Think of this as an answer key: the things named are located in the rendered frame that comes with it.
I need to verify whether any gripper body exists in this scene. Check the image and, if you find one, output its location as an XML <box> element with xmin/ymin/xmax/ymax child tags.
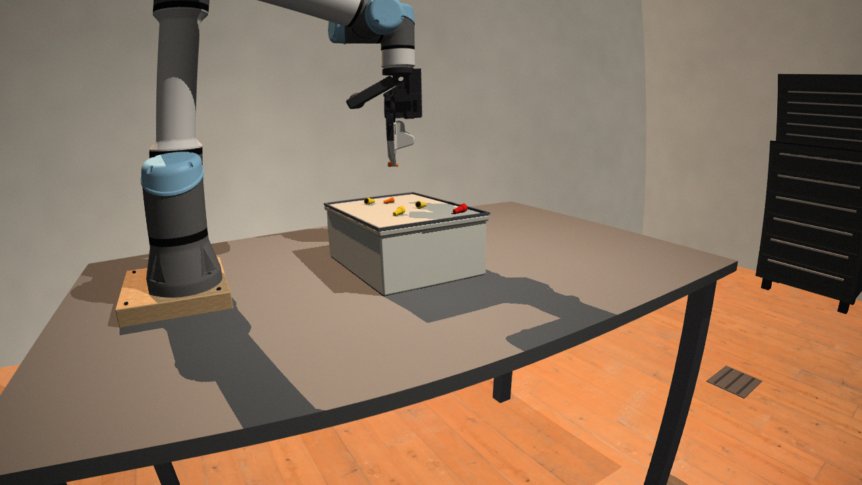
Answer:
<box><xmin>383</xmin><ymin>67</ymin><xmax>422</xmax><ymax>119</ymax></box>

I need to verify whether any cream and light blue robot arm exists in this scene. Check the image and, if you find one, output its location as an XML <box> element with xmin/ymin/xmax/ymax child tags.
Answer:
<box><xmin>141</xmin><ymin>0</ymin><xmax>415</xmax><ymax>298</ymax></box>

